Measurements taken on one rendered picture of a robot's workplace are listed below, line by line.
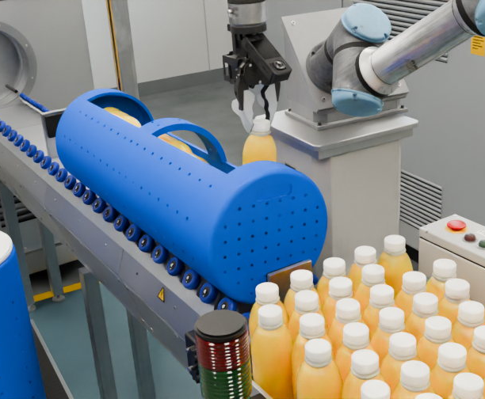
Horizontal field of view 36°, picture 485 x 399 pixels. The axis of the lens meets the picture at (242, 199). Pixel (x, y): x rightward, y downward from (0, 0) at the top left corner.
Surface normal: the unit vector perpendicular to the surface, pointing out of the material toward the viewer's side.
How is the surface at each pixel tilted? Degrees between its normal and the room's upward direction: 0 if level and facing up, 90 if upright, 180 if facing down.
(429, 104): 90
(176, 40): 90
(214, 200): 45
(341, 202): 90
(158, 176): 52
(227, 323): 0
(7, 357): 90
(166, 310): 70
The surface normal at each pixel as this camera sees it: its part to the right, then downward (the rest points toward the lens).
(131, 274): -0.82, -0.07
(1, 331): 0.81, 0.18
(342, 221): 0.47, 0.32
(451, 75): -0.88, 0.24
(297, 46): 0.27, -0.36
